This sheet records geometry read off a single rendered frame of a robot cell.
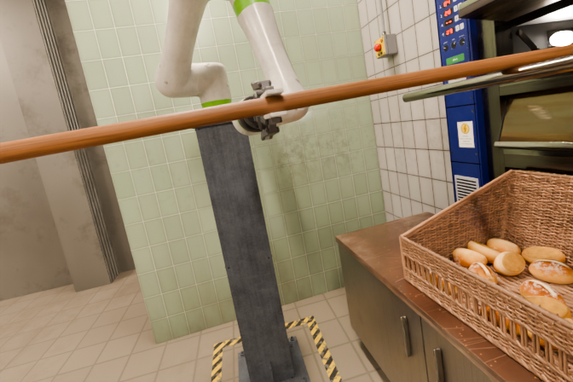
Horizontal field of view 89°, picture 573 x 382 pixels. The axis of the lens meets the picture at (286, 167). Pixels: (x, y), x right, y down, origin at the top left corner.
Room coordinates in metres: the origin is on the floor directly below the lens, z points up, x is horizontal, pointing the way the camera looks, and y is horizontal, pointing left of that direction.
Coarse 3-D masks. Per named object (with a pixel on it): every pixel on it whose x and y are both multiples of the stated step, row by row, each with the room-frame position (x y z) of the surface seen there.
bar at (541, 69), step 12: (552, 60) 0.56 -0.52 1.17; (564, 60) 0.53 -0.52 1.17; (504, 72) 0.65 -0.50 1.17; (516, 72) 0.62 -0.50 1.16; (528, 72) 0.59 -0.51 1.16; (540, 72) 0.57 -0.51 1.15; (552, 72) 0.56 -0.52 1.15; (564, 72) 0.54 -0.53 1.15; (444, 84) 0.82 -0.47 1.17; (456, 84) 0.77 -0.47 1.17; (468, 84) 0.73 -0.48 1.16; (480, 84) 0.70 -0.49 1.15; (492, 84) 0.68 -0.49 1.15; (408, 96) 0.96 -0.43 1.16; (420, 96) 0.91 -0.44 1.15; (432, 96) 0.87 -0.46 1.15
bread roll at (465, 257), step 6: (456, 252) 0.89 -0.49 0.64; (462, 252) 0.88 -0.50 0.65; (468, 252) 0.87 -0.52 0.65; (474, 252) 0.86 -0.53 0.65; (456, 258) 0.89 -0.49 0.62; (462, 258) 0.87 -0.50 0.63; (468, 258) 0.86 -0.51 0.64; (474, 258) 0.85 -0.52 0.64; (480, 258) 0.84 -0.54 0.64; (486, 258) 0.85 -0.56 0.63; (462, 264) 0.87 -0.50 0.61; (468, 264) 0.86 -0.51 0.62
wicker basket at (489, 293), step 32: (480, 192) 0.95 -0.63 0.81; (512, 192) 0.97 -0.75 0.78; (544, 192) 0.88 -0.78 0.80; (448, 224) 0.93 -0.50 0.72; (480, 224) 0.96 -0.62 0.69; (512, 224) 0.95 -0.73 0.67; (544, 224) 0.86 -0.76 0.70; (416, 256) 0.82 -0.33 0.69; (448, 256) 0.93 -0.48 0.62; (448, 288) 0.71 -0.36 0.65; (480, 288) 0.61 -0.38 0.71; (512, 288) 0.75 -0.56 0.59; (480, 320) 0.62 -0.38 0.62; (512, 320) 0.54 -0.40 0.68; (544, 320) 0.48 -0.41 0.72; (512, 352) 0.54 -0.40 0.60; (544, 352) 0.54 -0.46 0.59
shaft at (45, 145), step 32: (480, 64) 0.62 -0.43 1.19; (512, 64) 0.64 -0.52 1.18; (288, 96) 0.53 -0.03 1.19; (320, 96) 0.54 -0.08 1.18; (352, 96) 0.56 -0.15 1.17; (96, 128) 0.46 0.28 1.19; (128, 128) 0.47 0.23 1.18; (160, 128) 0.48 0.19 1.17; (192, 128) 0.50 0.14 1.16; (0, 160) 0.43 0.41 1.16
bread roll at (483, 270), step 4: (472, 264) 0.82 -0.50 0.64; (476, 264) 0.80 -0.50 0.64; (480, 264) 0.80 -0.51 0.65; (484, 264) 0.80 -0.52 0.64; (472, 268) 0.80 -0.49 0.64; (476, 268) 0.79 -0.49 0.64; (480, 268) 0.78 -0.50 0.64; (484, 268) 0.78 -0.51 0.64; (488, 268) 0.78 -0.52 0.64; (476, 272) 0.78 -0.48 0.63; (480, 272) 0.77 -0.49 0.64; (484, 272) 0.77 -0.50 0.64; (488, 272) 0.76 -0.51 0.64; (492, 272) 0.77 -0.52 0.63; (484, 276) 0.76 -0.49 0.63; (488, 276) 0.76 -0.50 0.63; (492, 276) 0.76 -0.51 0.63; (492, 280) 0.75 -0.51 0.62; (496, 280) 0.76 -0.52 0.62
